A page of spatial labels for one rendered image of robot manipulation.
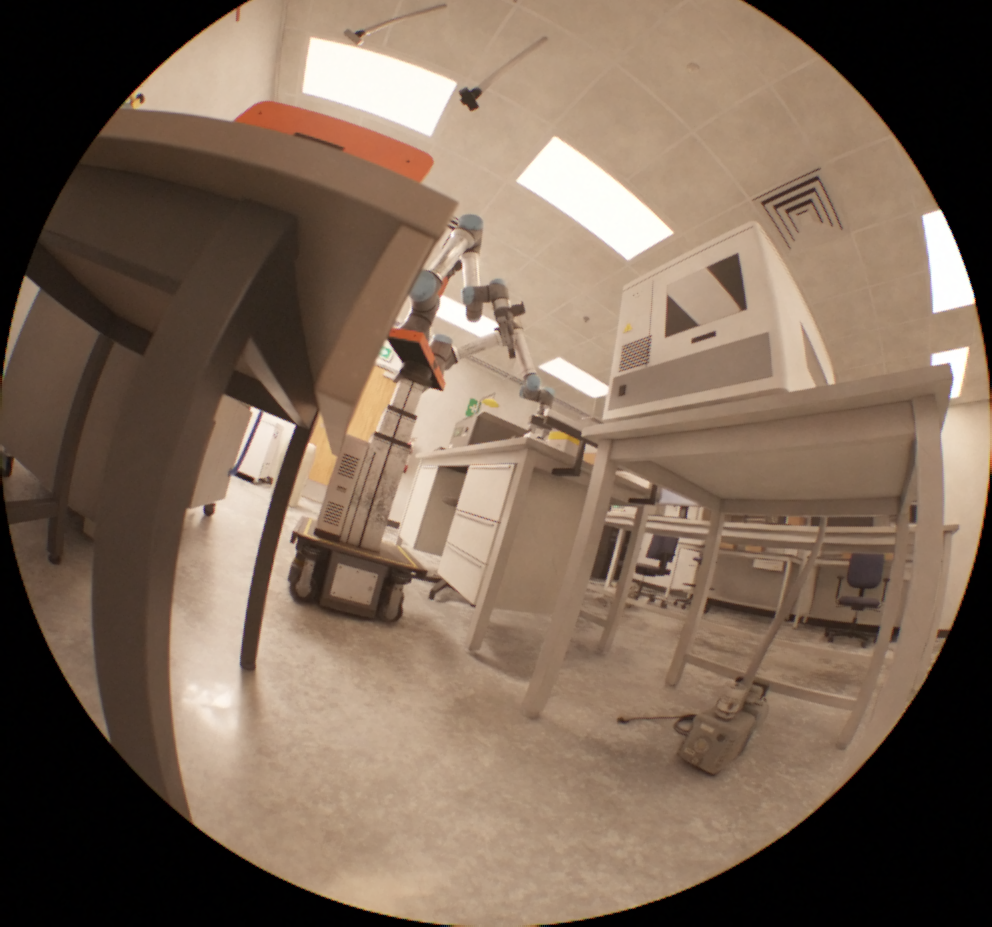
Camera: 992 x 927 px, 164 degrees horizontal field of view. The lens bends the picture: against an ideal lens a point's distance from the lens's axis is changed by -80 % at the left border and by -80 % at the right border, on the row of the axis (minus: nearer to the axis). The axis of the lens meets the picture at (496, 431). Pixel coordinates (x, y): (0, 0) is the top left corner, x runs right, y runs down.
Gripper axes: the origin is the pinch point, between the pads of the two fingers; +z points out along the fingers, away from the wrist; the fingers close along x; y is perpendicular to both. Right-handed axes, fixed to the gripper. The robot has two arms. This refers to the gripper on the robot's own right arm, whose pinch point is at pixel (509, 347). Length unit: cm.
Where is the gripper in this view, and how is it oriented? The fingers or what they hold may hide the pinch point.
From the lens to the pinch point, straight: 134.6
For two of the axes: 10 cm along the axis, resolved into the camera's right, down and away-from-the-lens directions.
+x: -2.1, -1.7, -9.6
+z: 1.5, 9.7, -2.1
